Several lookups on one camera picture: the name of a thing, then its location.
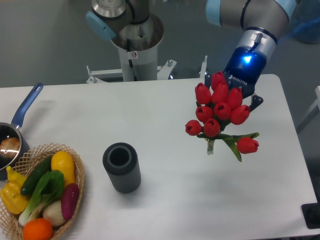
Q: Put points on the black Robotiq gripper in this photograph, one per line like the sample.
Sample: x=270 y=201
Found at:
x=243 y=71

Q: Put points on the red tulip bouquet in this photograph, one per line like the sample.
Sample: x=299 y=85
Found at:
x=217 y=107

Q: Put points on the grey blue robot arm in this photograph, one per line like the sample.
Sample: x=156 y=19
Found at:
x=262 y=21

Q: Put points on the blue water jug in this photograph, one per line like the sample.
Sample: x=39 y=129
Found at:
x=305 y=21

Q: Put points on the dark grey ribbed vase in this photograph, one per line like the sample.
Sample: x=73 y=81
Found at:
x=121 y=163

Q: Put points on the black device at edge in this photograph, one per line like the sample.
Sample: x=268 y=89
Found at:
x=311 y=214

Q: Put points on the yellow squash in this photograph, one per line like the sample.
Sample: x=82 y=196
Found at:
x=64 y=162

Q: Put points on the purple sweet potato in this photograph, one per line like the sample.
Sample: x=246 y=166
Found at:
x=69 y=200

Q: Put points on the green bok choy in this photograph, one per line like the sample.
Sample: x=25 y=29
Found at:
x=48 y=189

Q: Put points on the beige garlic bulb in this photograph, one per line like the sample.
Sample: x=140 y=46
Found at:
x=53 y=213

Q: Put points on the green cucumber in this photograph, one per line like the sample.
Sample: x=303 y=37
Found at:
x=31 y=181

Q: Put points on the brown bread roll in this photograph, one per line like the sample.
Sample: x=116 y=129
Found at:
x=9 y=148

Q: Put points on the orange fruit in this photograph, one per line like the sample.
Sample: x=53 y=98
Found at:
x=38 y=229

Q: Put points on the yellow bell pepper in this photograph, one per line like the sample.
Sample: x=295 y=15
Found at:
x=11 y=195

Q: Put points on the white frame at right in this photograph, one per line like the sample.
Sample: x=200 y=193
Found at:
x=311 y=112

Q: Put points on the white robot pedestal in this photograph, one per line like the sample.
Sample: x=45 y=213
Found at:
x=137 y=46

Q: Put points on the white metal base frame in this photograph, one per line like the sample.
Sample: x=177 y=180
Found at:
x=164 y=72

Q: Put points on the blue handled saucepan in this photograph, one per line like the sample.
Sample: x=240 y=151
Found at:
x=12 y=130

